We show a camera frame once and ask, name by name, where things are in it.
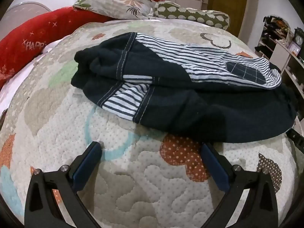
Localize round grey mesh panel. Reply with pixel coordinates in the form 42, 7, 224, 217
3, 1, 51, 21

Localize floral beige pillow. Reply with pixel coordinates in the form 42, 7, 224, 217
72, 0, 162, 21

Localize navy striped pants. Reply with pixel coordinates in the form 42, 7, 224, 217
71, 32, 298, 143

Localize green patterned bolster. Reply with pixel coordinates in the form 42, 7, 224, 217
153, 1, 231, 30

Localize red printed long pillow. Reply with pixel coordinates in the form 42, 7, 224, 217
0, 7, 112, 88

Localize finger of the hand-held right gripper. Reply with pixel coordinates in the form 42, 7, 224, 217
286, 128, 304, 153

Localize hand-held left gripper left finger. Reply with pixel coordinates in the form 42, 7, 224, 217
24, 141, 102, 228

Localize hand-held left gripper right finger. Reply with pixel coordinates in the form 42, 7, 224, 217
201, 142, 279, 228

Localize dark table clock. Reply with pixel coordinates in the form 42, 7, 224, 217
294, 28, 304, 50

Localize white storage shelf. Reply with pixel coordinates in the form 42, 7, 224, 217
255, 15, 304, 100

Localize heart patterned quilt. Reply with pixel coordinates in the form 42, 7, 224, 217
0, 19, 304, 228

